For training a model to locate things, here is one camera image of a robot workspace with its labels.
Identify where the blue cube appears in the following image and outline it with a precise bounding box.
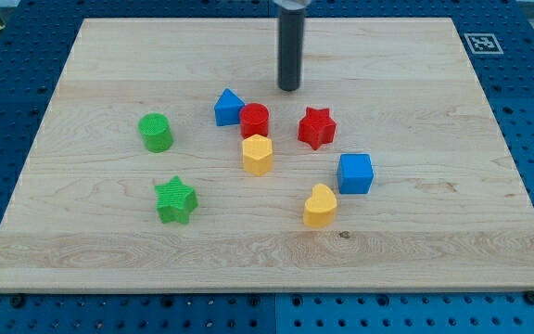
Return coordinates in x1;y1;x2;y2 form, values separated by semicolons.
337;153;375;194

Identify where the wooden board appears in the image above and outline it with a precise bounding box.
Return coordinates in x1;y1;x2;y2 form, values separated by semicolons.
0;18;534;294

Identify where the green star block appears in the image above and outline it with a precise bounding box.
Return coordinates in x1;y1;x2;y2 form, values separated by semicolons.
154;176;198;225

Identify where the yellow heart block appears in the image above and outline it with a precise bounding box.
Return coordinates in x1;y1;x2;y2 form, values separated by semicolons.
302;184;337;228

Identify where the green cylinder block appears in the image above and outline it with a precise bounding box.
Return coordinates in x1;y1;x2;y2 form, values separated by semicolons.
138;113;173;153

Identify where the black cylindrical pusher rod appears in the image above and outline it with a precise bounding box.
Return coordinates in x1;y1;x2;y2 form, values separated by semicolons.
277;7;305;92

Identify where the silver rod mount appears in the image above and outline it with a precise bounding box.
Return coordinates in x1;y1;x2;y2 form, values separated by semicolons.
273;0;312;10

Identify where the blue triangular prism block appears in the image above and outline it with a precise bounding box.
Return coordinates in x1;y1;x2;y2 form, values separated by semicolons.
214;88;246;126

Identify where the red cylinder block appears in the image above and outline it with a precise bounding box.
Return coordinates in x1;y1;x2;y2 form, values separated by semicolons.
239;103;270;138

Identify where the red star block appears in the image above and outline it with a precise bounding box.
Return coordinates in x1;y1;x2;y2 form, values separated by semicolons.
298;107;337;150

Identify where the white fiducial marker tag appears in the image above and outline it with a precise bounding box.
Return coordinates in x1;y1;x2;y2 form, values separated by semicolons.
464;32;503;55

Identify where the yellow hexagon block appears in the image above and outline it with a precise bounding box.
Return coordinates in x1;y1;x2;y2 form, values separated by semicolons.
242;135;273;176

